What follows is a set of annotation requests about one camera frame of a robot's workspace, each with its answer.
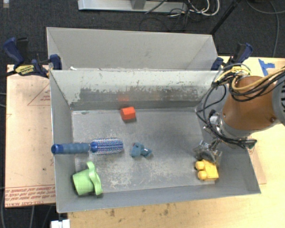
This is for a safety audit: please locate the yellow toy block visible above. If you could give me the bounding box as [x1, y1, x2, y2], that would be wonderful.
[194, 160, 219, 181]

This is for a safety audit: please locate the grey metal bin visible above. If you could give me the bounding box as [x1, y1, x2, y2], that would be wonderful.
[46, 27, 262, 214]

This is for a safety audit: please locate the blue toy animal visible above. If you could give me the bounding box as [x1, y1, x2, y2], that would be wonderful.
[130, 142, 153, 158]

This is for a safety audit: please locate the orange block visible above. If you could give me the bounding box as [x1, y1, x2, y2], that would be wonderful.
[120, 106, 136, 122]

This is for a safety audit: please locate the blue hairbrush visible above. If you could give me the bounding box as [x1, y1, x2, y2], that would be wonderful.
[51, 138, 124, 155]

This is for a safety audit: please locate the green plastic cup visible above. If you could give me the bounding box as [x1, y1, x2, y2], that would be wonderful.
[72, 161, 103, 196]

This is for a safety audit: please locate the brown cardboard board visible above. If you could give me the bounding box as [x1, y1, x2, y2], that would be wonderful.
[4, 64, 268, 209]

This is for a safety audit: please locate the black cylinder on white bracket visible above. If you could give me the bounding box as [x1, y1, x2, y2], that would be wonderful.
[208, 108, 219, 128]

